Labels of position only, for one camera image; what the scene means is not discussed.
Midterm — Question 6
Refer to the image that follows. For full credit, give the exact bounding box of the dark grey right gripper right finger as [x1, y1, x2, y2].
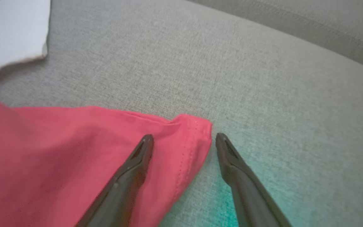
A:
[215, 133, 292, 227]

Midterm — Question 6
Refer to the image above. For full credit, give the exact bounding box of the white cloth piece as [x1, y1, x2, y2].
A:
[0, 0, 51, 85]

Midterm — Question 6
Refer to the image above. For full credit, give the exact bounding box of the red garment with white label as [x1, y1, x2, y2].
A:
[0, 89, 213, 227]

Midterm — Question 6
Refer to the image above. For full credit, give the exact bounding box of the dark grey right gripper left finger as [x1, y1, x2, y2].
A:
[76, 134, 154, 227]

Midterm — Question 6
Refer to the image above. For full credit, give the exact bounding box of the grey and yellow sofa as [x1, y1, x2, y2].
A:
[0, 0, 363, 227]

